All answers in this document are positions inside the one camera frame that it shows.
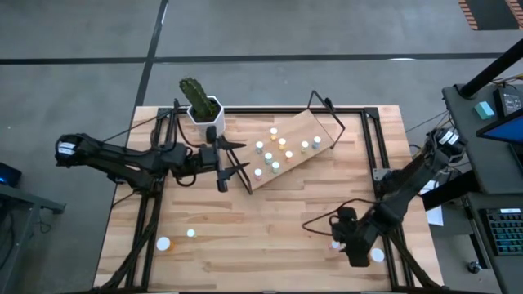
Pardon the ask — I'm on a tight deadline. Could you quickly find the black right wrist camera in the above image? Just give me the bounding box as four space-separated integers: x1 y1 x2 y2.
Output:
346 243 372 269

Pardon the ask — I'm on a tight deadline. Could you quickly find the white hexagonal plant pot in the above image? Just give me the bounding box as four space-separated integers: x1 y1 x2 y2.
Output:
186 95 226 139

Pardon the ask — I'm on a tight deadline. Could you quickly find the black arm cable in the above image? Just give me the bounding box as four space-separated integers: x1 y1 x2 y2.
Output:
173 116 209 189
301 198 379 238

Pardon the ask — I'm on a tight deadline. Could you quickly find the grey computer desk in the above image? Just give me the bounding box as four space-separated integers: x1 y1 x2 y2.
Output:
420 83 523 294

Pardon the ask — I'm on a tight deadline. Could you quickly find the white paper sheet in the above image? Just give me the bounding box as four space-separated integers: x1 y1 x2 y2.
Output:
417 177 445 228

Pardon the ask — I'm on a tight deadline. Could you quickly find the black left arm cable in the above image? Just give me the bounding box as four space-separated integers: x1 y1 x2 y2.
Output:
173 116 209 189

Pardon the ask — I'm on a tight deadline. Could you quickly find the black power adapter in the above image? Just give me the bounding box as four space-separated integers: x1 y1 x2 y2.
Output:
493 86 523 118

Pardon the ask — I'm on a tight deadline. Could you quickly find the black hazard-striped floor mat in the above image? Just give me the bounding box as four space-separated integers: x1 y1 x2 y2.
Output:
457 0 523 32

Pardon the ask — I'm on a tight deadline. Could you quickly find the green cactus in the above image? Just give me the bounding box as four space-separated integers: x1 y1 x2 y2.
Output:
178 76 220 122

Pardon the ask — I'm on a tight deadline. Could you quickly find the monitor with blue screen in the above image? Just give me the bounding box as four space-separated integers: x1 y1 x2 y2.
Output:
476 108 523 145

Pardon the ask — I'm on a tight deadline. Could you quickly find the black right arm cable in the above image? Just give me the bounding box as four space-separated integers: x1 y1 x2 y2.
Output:
301 198 379 238

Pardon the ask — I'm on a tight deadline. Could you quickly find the black keyboard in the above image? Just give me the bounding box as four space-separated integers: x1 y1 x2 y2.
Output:
478 207 523 257

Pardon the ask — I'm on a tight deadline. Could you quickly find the black device blue light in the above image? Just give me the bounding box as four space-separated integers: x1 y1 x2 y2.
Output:
0 162 22 188

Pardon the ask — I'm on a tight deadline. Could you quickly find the black monitor pole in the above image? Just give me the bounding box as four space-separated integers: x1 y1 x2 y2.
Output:
459 38 523 100

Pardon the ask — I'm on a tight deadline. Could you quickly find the wooden shelf black metal frame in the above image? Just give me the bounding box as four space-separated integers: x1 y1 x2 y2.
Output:
220 89 346 196

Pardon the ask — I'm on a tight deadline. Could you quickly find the small teal box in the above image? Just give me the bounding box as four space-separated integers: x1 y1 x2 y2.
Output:
473 100 497 121

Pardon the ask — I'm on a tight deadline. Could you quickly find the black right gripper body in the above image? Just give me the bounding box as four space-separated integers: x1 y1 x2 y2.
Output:
330 206 371 251

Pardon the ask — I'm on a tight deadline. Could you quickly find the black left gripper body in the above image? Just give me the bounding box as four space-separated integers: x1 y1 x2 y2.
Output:
191 125 230 194

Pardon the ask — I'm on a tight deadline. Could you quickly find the black side cart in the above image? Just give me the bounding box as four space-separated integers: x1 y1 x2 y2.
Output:
0 181 66 294

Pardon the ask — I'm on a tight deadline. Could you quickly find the bundle of floor cables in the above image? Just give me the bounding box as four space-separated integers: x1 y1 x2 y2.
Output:
404 109 465 176

